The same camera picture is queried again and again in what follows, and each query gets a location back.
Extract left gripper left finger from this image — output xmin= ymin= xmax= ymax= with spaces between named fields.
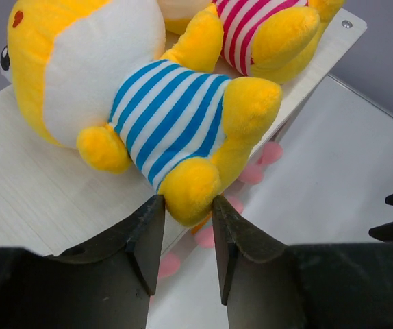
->
xmin=0 ymin=195 xmax=165 ymax=328

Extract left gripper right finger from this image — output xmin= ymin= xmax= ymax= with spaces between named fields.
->
xmin=212 ymin=196 xmax=393 ymax=328

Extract yellow toy pink stripes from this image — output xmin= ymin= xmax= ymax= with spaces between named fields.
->
xmin=159 ymin=0 xmax=344 ymax=84

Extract pink toy red polka-dot shirt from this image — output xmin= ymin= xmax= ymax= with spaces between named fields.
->
xmin=157 ymin=252 xmax=181 ymax=284

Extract yellow toy blue striped shirt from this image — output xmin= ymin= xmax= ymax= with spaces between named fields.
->
xmin=1 ymin=1 xmax=283 ymax=227

